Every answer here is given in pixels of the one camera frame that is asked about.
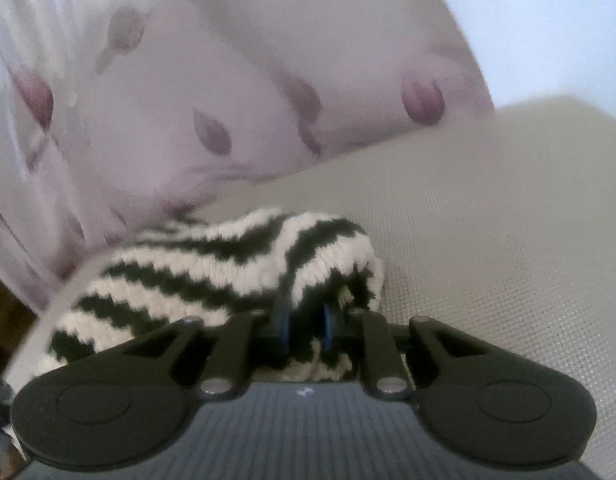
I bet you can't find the black white striped knit cardigan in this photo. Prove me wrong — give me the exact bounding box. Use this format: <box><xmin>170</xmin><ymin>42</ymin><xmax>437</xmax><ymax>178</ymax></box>
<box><xmin>32</xmin><ymin>208</ymin><xmax>385</xmax><ymax>382</ymax></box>

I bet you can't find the pink leaf print curtain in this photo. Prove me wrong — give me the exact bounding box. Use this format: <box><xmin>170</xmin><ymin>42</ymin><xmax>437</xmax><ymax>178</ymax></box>
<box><xmin>0</xmin><ymin>0</ymin><xmax>494</xmax><ymax>312</ymax></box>

